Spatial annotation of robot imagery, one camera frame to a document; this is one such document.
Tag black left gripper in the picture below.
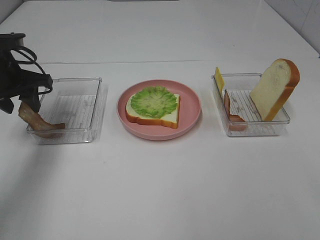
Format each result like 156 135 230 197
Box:
0 49 53 114

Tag brown bacon strip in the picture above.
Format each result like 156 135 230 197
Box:
18 101 65 131

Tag green lettuce leaf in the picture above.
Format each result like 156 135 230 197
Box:
129 86 178 119

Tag bread slice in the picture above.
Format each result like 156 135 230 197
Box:
125 94 180 129
250 58 300 122

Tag yellow cheese slice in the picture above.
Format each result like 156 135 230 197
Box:
214 67 225 97

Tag pink bacon strip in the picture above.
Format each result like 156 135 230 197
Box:
224 90 247 131

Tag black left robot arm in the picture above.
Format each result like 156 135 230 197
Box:
0 32 53 114

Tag clear left plastic tray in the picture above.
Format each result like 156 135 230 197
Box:
26 77 108 145

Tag clear plastic tray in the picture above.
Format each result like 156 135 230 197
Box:
26 77 108 145
211 73 290 137

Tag pink round plate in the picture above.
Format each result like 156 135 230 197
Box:
117 79 202 141

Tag clear right plastic tray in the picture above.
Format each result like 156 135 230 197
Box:
211 73 290 137

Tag standing bread slice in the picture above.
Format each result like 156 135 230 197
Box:
250 58 300 122

